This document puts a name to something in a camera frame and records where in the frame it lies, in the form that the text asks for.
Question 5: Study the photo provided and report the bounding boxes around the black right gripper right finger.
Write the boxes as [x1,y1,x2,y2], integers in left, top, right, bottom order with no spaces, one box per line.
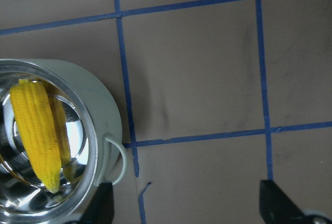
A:
[259,180,331,223]

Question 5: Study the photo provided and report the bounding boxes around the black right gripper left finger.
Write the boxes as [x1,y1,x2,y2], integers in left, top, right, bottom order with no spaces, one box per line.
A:
[62,182,114,223]

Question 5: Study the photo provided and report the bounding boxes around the yellow corn cob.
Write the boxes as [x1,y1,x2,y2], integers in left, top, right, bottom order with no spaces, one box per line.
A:
[9,79,61,194]

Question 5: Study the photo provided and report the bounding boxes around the pale green electric pot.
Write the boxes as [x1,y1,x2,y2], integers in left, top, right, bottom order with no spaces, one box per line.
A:
[1,59,127,223]

